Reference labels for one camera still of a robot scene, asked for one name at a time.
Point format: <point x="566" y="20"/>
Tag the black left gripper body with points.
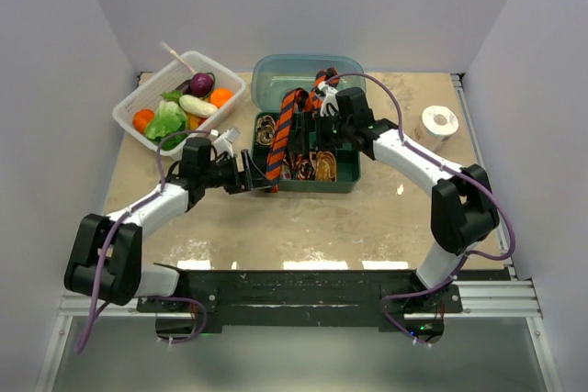
<point x="225" y="174"/>

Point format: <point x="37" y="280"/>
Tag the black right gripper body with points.
<point x="332" y="132"/>

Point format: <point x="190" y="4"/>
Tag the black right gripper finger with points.
<point x="296" y="134"/>
<point x="308" y="126"/>

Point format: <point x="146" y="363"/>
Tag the orange navy striped tie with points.
<point x="294" y="100"/>

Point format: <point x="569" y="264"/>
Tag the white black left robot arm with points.
<point x="106" y="259"/>

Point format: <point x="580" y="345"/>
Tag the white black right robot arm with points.
<point x="462" y="213"/>

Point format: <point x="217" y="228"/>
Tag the white paper roll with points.
<point x="435" y="127"/>

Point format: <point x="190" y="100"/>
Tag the rolled dark multicolour tie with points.
<point x="289" y="166"/>

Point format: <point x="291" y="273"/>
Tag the green compartment organizer box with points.
<point x="348" y="173"/>

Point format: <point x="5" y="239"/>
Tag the rolled red ringed tie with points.
<point x="304" y="170"/>

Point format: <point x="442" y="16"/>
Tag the rolled brown paisley tie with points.
<point x="265" y="130"/>

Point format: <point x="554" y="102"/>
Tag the rolled gold tie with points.
<point x="325" y="169"/>

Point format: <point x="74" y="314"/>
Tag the translucent teal box lid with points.
<point x="276" y="74"/>

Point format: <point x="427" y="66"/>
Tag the yellow pepper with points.
<point x="194" y="121"/>

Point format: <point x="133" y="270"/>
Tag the orange fruit right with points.
<point x="220" y="97"/>

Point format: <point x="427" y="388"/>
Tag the green lettuce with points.
<point x="168" y="121"/>

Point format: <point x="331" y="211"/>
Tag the white radish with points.
<point x="197" y="106"/>

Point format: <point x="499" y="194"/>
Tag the purple onion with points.
<point x="201" y="84"/>

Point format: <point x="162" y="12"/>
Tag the dark eggplant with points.
<point x="184" y="88"/>

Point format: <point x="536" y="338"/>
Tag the orange carrot slice left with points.
<point x="142" y="119"/>

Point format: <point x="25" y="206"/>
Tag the white stick in basket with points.
<point x="174" y="54"/>

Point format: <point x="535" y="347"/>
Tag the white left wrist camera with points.
<point x="223" y="141"/>

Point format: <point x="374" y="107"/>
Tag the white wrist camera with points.
<point x="327" y="93"/>
<point x="223" y="141"/>

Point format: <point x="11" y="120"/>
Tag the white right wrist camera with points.
<point x="327" y="93"/>

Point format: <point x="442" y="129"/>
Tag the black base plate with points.
<point x="214" y="300"/>

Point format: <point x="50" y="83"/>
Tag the aluminium frame rail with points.
<point x="493" y="296"/>

